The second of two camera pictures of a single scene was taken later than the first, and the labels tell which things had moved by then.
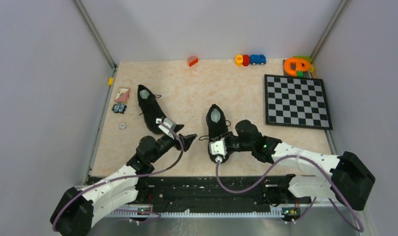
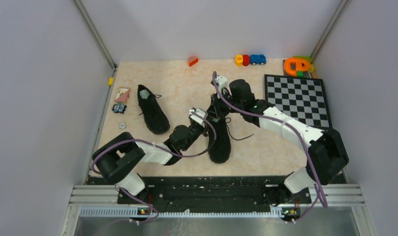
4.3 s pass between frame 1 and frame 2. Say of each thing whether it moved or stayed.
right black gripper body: moved
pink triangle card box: stayed
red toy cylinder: stayed
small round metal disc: stayed
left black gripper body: moved
